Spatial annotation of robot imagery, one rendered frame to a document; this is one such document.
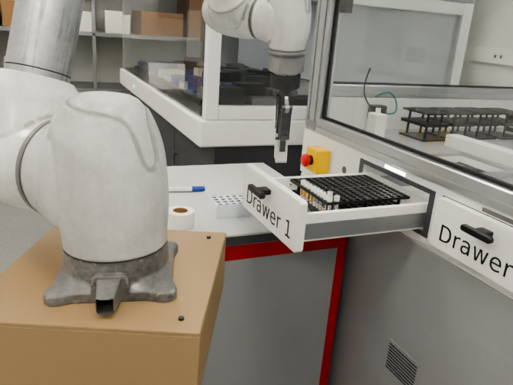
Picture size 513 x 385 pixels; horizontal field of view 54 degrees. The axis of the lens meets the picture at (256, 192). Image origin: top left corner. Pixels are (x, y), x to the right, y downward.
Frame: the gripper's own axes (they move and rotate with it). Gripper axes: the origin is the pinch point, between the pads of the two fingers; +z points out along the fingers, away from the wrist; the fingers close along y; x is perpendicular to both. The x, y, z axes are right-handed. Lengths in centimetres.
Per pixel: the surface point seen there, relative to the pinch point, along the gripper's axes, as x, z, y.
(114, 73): 108, 75, 375
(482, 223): -34, -2, -43
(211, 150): 18, 25, 60
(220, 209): 16.2, 14.0, -7.8
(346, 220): -9.7, 2.5, -33.7
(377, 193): -20.0, 2.5, -21.7
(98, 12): 119, 20, 380
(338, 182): -12.3, 2.7, -15.4
